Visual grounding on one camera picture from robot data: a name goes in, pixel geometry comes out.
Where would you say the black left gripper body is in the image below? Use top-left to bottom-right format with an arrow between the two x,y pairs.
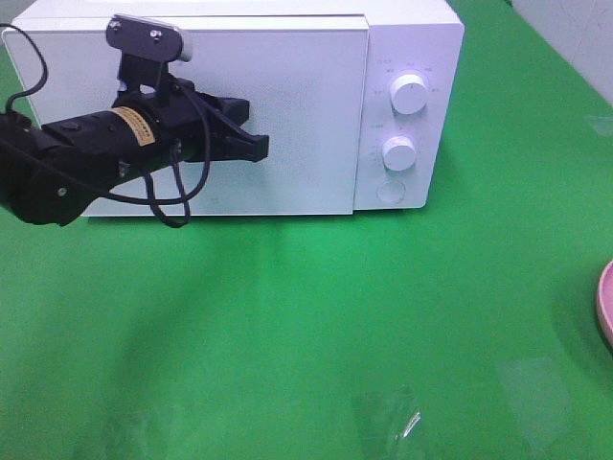
113,79 -> 205,168

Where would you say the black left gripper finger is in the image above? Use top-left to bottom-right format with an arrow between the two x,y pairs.
198,92 -> 250,127
191,123 -> 269,163

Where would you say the white microwave knob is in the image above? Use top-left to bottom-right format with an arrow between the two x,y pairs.
390,72 -> 428,115
382,136 -> 417,172

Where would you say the pink plate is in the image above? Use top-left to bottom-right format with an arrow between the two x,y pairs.
596,261 -> 613,352

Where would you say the white microwave door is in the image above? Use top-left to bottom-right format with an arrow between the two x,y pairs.
1,7 -> 369,225

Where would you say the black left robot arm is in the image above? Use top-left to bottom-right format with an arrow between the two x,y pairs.
1,77 -> 269,228

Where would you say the white microwave oven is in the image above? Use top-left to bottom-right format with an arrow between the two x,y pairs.
3,1 -> 464,216

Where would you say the clear tape patch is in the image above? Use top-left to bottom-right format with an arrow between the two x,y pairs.
352,385 -> 422,444
102,407 -> 174,459
496,356 -> 573,450

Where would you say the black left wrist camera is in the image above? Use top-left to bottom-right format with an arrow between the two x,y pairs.
105,13 -> 193,106

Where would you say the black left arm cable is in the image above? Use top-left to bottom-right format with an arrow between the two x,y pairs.
0,22 -> 213,229

